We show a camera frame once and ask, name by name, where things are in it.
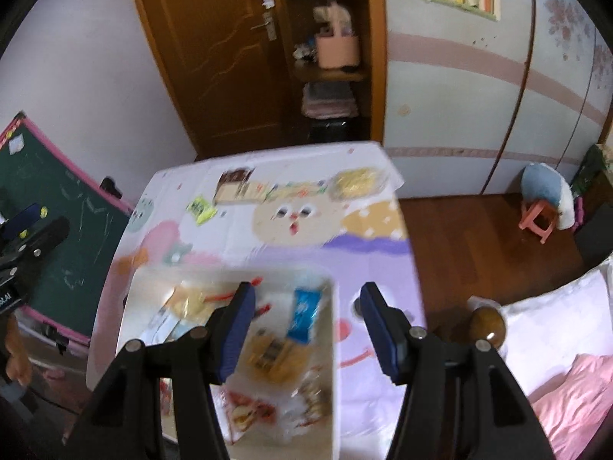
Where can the black box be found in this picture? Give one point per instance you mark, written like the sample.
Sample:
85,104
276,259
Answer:
594,235

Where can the pink blanket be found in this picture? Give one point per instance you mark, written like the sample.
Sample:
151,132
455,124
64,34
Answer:
579,402

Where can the pale floral wardrobe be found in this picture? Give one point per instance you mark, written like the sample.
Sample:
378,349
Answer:
455,105

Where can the brown wooden knob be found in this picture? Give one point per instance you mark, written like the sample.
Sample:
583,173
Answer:
488,326

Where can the folded pink towels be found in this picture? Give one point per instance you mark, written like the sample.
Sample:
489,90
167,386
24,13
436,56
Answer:
330,100

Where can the wooden shelf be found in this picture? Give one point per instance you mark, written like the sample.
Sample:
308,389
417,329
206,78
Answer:
373,57

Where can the pink basket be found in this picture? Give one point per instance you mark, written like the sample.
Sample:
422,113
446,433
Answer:
337,50

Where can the green snack packet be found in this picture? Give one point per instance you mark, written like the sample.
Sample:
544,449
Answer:
201,209

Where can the green chalkboard pink frame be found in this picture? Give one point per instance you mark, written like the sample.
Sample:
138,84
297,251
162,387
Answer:
72,230

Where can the pink stool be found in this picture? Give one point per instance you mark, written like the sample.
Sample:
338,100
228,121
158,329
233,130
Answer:
539,220

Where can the printed tablecloth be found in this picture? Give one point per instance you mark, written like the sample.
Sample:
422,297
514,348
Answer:
287,220

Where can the green patterned bag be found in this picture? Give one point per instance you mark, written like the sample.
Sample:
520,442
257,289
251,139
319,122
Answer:
586,172

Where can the person's left hand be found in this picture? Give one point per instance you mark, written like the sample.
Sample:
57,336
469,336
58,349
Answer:
17,354

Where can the white pillow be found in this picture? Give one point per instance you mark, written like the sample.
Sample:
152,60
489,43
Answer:
560,326

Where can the wooden door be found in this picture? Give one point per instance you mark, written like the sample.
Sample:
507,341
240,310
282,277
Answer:
206,57

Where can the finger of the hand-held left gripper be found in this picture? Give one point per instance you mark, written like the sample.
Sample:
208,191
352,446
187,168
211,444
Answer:
48,235
26,214

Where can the clear brown snack packet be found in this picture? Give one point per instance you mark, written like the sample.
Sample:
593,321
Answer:
313,397

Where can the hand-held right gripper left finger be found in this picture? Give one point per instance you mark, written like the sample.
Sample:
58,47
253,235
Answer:
234,333

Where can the blue plush cushion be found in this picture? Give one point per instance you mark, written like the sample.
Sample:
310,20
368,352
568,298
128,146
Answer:
541,184

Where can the white tray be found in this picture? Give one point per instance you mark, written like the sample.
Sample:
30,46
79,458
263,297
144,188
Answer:
325,421

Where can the blue snack packet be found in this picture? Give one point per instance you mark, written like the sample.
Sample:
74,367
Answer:
304,316

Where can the yellow snack packet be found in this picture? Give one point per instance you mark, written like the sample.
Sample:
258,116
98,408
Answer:
189,299

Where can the black easel clamp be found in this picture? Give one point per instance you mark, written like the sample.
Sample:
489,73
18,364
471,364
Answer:
111,187

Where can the orange snack packet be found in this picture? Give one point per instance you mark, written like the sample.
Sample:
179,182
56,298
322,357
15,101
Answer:
270,352

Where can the clear yellow cracker packet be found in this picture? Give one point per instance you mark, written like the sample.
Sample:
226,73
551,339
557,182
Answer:
357,182

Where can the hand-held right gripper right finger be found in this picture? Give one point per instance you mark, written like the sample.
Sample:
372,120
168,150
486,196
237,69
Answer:
383,338

